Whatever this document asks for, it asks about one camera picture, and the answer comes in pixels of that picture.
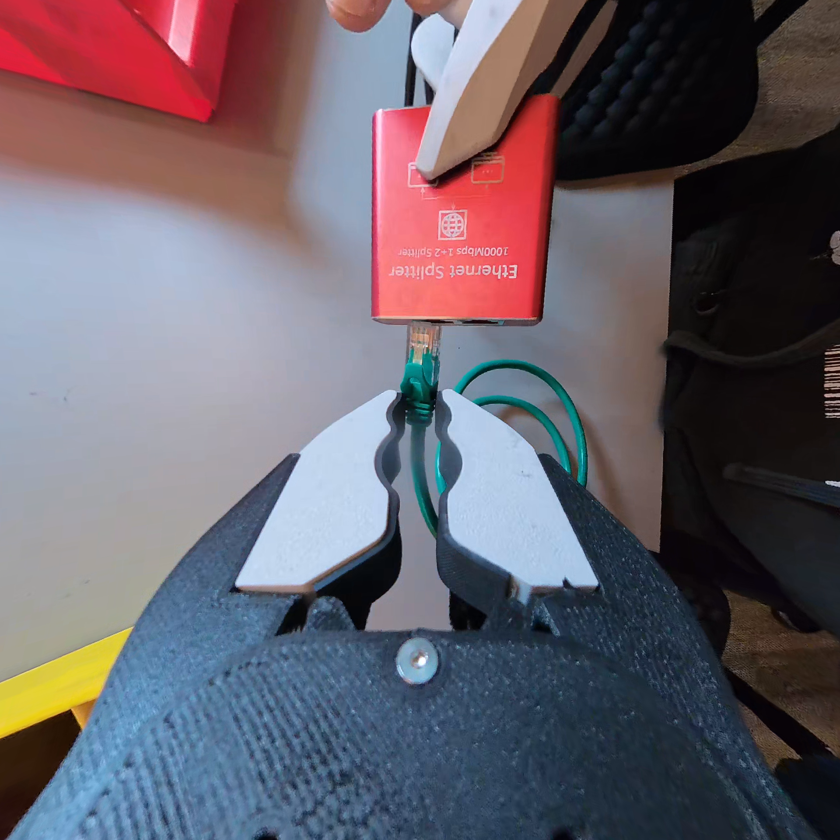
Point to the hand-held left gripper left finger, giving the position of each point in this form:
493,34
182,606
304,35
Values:
328,505

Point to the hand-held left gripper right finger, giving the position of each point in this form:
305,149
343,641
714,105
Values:
518,518

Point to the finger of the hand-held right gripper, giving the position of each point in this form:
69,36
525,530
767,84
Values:
584,39
499,72

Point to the red ethernet splitter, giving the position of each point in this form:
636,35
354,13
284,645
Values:
459,275

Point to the yellow plastic bin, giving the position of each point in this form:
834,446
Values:
39,689

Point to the person's right hand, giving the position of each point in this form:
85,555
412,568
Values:
358,13

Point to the black mesh chair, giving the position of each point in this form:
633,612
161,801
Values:
656,79

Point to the black bag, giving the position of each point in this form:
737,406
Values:
741,394

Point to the red box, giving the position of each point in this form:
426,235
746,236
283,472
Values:
98,46

